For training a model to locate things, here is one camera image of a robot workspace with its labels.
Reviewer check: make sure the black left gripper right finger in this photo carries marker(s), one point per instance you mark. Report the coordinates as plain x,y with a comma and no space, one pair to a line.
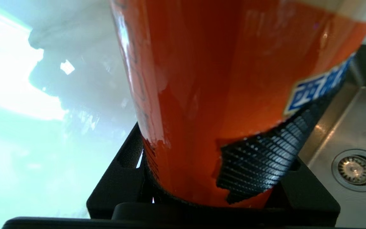
310,200

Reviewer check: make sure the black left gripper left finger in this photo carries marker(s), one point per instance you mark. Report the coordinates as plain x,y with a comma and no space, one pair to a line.
119,187

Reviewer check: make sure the orange dish soap bottle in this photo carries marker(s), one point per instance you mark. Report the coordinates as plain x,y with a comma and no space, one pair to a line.
218,95

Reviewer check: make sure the stainless steel sink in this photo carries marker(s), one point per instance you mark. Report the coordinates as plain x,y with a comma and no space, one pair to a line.
361,127

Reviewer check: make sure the round metal drain strainer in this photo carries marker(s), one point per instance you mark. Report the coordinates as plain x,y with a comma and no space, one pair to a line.
357,170

